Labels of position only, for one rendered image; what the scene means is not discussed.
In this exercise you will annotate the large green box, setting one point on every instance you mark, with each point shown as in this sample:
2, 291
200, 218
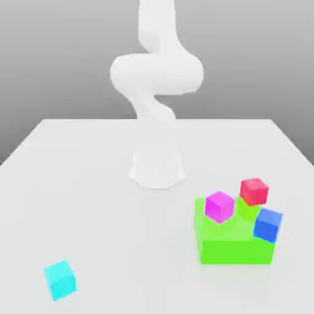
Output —
235, 250

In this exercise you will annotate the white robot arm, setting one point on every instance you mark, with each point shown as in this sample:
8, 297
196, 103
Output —
157, 73

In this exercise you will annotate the small cyan cube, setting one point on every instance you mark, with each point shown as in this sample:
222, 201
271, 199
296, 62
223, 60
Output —
60, 279

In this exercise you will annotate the small red cube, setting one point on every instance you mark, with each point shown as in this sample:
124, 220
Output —
254, 191

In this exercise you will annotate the small blue cube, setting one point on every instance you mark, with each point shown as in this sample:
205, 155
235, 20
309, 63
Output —
267, 227

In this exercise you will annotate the small magenta cube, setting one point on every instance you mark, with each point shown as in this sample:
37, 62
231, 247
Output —
219, 207

